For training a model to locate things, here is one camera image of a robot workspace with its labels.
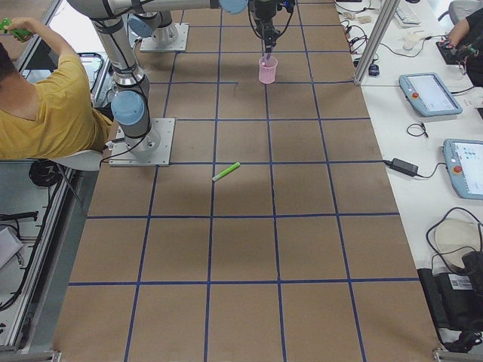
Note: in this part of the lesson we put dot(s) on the translucent pink plastic cup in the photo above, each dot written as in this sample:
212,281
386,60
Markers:
267,73

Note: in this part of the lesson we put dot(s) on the round beige disc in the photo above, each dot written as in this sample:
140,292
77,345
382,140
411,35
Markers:
455,238

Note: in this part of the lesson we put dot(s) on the blue teach pendant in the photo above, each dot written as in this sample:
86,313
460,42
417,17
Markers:
428,95
463,159

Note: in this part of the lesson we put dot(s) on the aluminium frame post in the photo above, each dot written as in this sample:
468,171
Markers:
385,16

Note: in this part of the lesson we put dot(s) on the green handheld object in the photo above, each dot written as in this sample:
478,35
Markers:
21,35

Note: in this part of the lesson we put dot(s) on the lower blue teach pendant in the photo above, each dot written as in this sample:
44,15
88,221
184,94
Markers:
463,159

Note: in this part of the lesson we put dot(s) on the green marker pen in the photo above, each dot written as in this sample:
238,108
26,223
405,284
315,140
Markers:
226,171

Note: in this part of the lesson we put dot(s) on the white keyboard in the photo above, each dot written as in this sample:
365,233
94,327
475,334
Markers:
405,16

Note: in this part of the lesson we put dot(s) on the person in yellow shirt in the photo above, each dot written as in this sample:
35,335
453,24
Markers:
52,118

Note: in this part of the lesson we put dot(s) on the white chair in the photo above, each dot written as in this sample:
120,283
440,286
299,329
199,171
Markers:
86,160

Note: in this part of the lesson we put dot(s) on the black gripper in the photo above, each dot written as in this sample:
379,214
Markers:
263,15

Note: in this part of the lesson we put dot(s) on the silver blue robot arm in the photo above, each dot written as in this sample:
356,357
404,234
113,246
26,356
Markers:
110,20
143,25

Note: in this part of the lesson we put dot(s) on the person in black shirt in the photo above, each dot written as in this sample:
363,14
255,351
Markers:
464,32

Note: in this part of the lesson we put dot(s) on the upper blue teach pendant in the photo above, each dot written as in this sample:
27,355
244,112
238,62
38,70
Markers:
428,95

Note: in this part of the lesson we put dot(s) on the black power adapter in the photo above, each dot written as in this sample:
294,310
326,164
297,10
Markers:
401,166

